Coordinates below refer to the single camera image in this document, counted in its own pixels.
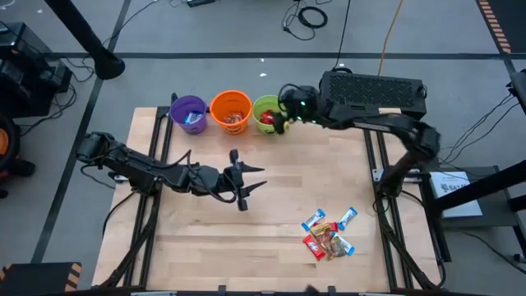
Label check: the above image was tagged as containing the white paper sign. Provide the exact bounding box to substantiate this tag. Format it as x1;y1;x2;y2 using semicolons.
429;170;484;219

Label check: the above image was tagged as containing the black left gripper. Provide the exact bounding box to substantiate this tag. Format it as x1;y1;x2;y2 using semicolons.
180;149;268;212

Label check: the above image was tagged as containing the coiled black cable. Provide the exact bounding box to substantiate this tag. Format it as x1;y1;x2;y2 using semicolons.
281;0;329;42

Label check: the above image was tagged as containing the hazard-striped black box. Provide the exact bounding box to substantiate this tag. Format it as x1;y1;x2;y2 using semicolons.
0;261;82;296

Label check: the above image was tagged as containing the hazard-striped black mat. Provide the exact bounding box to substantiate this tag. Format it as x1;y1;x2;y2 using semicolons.
475;0;526;55

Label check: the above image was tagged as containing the purple halloween bucket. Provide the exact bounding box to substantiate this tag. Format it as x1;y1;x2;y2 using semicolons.
168;94;209;136

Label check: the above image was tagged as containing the green halloween bucket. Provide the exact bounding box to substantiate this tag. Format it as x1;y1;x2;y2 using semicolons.
251;94;290;136

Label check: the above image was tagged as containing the yellow cable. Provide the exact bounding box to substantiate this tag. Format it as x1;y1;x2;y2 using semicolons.
376;0;406;77

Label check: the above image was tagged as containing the orange halloween bucket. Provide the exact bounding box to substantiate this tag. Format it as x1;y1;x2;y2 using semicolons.
209;89;253;135

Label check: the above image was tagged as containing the black pole stand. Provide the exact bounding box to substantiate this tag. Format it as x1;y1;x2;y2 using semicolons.
43;0;127;81

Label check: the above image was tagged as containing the black equipment rack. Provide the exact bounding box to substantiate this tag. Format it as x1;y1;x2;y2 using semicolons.
0;22;74;118

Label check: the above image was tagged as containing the black aluminium table frame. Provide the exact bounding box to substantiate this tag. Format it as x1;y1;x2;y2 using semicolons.
98;104;449;294

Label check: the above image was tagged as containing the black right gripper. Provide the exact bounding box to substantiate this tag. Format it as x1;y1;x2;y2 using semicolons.
272;85;330;136

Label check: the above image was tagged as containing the silver mounting plate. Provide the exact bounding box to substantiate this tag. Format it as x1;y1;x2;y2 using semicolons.
371;168;421;183

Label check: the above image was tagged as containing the long black cable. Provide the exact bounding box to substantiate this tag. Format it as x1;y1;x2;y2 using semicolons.
330;0;353;71

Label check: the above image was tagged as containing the black computer case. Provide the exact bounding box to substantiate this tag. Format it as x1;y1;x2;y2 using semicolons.
319;70;428;120

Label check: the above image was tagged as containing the black side stand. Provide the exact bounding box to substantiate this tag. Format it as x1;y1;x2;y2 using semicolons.
418;158;526;264

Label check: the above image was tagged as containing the black orange wheeled machine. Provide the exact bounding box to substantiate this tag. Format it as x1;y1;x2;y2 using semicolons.
0;113;37;199

